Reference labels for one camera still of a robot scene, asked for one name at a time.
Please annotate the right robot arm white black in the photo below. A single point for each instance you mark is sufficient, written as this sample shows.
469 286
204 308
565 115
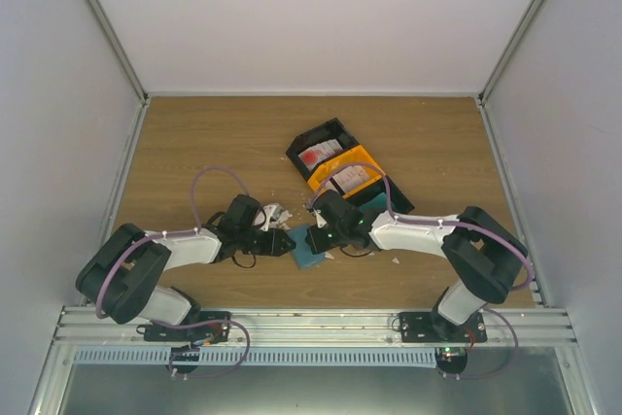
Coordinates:
488 260

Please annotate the white card stack orange bin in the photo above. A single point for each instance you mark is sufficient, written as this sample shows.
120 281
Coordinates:
349 179

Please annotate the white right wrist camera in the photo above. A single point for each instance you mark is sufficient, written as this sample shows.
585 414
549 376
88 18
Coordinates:
320 221

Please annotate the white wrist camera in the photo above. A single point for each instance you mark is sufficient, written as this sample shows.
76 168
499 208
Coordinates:
274 216
320 221

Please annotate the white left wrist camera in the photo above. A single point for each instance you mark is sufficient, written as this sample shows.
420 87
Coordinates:
274 216

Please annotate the black bin with red cards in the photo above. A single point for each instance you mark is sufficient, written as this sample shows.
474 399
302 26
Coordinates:
332 129

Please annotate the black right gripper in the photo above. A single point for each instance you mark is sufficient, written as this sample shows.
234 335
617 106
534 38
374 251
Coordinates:
312 239

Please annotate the black bin with green cards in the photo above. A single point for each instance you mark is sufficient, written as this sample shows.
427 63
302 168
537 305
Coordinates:
400 202

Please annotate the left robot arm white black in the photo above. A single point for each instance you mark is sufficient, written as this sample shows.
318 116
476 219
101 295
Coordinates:
122 278

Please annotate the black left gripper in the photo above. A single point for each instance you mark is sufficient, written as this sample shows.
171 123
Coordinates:
276 247

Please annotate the red dot card stack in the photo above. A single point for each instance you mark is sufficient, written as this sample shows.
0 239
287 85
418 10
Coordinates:
319 152

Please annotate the orange plastic bin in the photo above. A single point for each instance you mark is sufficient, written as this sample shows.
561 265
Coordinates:
355 156

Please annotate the grey slotted cable duct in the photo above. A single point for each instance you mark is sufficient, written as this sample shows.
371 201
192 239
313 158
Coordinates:
261 356

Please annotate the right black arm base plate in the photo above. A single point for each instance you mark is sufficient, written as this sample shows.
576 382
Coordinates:
427 327

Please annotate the blue leather card holder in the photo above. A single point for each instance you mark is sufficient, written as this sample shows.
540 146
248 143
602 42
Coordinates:
303 256

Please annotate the aluminium front rail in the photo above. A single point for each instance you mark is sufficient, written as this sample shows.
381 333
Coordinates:
273 327

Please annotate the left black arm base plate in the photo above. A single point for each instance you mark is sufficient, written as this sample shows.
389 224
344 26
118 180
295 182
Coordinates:
208 327

